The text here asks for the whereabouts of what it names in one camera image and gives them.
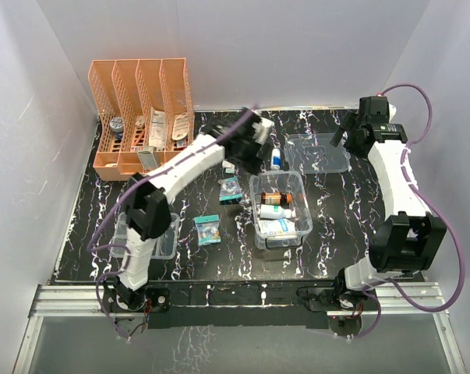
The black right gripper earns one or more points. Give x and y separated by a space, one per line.
348 125

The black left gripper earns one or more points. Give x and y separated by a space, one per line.
252 165

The white gauze packet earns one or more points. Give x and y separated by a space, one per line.
228 168

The clear plastic box lid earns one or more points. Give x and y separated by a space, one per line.
313 154

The teal bandage packet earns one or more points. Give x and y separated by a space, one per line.
230 191
207 228

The white green medicine bottle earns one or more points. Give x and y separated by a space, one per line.
268 212

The white blue mask packet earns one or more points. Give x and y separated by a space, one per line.
276 227

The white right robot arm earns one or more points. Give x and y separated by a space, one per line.
408 239

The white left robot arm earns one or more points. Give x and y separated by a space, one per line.
148 199

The white medicine box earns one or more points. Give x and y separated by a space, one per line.
147 158

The white blue bandage roll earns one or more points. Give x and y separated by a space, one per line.
275 160

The beige blister pack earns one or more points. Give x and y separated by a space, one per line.
180 129

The clear plastic storage box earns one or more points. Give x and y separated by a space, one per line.
281 181

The white paper packet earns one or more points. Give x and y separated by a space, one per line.
157 130

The orange plastic file organizer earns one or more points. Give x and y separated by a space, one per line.
130 88

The clear divided tray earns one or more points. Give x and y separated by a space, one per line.
165 248

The round blue white tin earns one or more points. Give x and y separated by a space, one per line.
117 127

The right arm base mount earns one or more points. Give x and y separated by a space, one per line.
344 308

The aluminium frame rail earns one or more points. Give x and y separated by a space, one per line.
208 333

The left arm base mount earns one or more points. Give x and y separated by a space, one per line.
151 303

